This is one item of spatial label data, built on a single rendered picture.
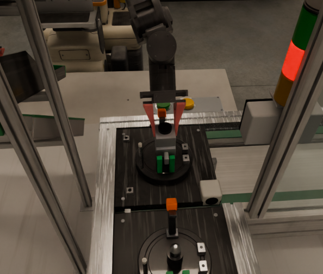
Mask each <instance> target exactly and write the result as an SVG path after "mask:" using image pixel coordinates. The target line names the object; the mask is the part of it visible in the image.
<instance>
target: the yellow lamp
mask: <svg viewBox="0 0 323 274"><path fill-rule="evenodd" d="M292 85H293V80H290V79H289V78H287V77H286V76H285V75H284V74H283V72H282V71H281V74H280V76H279V79H278V83H277V86H276V89H275V92H274V99H275V101H276V102H277V103H278V104H279V105H281V106H283V107H284V106H285V104H286V101H287V99H288V96H289V93H290V91H291V87H292Z"/></svg>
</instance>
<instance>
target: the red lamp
mask: <svg viewBox="0 0 323 274"><path fill-rule="evenodd" d="M304 53H305V51H304V50H302V49H299V48H298V47H296V46H295V45H294V44H293V42H292V40H291V43H290V46H289V49H288V52H287V55H286V58H285V61H284V64H283V67H282V72H283V74H284V75H285V76H286V77H287V78H289V79H290V80H293V81H294V80H295V77H296V74H297V71H298V69H299V66H300V63H301V60H302V58H303V55H304Z"/></svg>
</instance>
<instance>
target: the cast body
mask: <svg viewBox="0 0 323 274"><path fill-rule="evenodd" d="M155 134H156V137H154V140H155V147H156V157H157V156H160V155H162V157H164V164H165V165H166V164H169V155H175V154H176V146H175V145H176V134H175V126H174V123H168V122H162V123H160V124H155Z"/></svg>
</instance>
